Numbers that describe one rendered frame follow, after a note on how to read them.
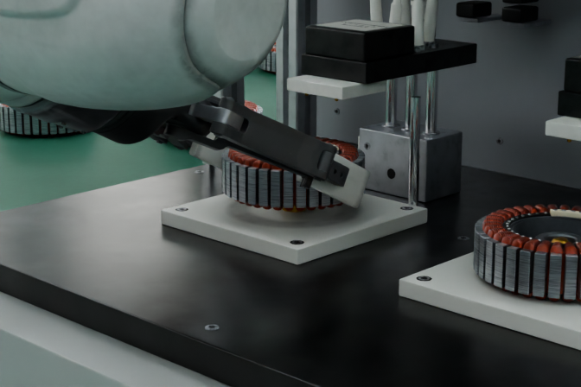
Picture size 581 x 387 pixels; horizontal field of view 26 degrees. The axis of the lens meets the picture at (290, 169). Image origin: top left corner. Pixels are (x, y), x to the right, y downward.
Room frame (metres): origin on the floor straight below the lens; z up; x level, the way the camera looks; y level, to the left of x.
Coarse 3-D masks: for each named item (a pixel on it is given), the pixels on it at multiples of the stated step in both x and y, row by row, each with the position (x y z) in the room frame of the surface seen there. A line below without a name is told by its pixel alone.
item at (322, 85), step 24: (336, 24) 1.02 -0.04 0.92; (360, 24) 1.02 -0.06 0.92; (384, 24) 1.02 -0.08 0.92; (312, 48) 1.01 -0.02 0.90; (336, 48) 0.99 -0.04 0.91; (360, 48) 0.97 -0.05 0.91; (384, 48) 0.99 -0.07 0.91; (408, 48) 1.01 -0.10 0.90; (432, 48) 1.04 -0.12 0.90; (456, 48) 1.05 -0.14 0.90; (312, 72) 1.01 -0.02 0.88; (336, 72) 0.99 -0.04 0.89; (360, 72) 0.97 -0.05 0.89; (384, 72) 0.98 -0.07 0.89; (408, 72) 1.00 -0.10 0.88; (432, 72) 1.04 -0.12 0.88; (336, 96) 0.96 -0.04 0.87; (408, 96) 1.06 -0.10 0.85; (432, 96) 1.04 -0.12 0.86; (408, 120) 1.06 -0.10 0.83; (432, 120) 1.04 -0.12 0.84
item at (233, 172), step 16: (336, 144) 0.98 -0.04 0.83; (224, 160) 0.94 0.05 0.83; (240, 160) 0.93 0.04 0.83; (256, 160) 0.92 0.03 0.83; (352, 160) 0.93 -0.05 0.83; (224, 176) 0.94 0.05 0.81; (240, 176) 0.92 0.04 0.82; (256, 176) 0.91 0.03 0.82; (272, 176) 0.90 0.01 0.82; (288, 176) 0.90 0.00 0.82; (224, 192) 0.94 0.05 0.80; (240, 192) 0.92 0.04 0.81; (256, 192) 0.91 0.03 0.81; (272, 192) 0.90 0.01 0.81; (288, 192) 0.90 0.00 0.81; (304, 192) 0.90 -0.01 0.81; (320, 192) 0.91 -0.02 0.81; (288, 208) 0.91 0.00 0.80; (304, 208) 0.91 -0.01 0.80; (320, 208) 0.91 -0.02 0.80
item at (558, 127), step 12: (576, 60) 0.84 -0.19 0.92; (576, 72) 0.84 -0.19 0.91; (564, 84) 0.85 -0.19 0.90; (576, 84) 0.84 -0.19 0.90; (564, 96) 0.84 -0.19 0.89; (576, 96) 0.84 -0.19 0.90; (564, 108) 0.84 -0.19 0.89; (576, 108) 0.84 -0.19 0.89; (552, 120) 0.83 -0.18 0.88; (564, 120) 0.83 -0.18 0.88; (576, 120) 0.83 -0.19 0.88; (552, 132) 0.82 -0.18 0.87; (564, 132) 0.82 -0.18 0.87; (576, 132) 0.81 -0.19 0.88
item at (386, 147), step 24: (360, 144) 1.07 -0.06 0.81; (384, 144) 1.05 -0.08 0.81; (408, 144) 1.03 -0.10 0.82; (432, 144) 1.03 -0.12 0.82; (456, 144) 1.05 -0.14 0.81; (384, 168) 1.05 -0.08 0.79; (408, 168) 1.03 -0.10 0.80; (432, 168) 1.03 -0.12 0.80; (456, 168) 1.05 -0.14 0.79; (384, 192) 1.05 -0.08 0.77; (408, 192) 1.03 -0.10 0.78; (432, 192) 1.03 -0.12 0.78; (456, 192) 1.05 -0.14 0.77
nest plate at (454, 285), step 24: (456, 264) 0.82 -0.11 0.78; (408, 288) 0.78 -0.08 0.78; (432, 288) 0.77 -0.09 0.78; (456, 288) 0.77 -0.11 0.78; (480, 288) 0.77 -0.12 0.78; (456, 312) 0.76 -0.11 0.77; (480, 312) 0.74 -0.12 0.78; (504, 312) 0.73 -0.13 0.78; (528, 312) 0.73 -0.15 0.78; (552, 312) 0.73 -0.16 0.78; (576, 312) 0.73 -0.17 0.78; (552, 336) 0.71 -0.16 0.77; (576, 336) 0.70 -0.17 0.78
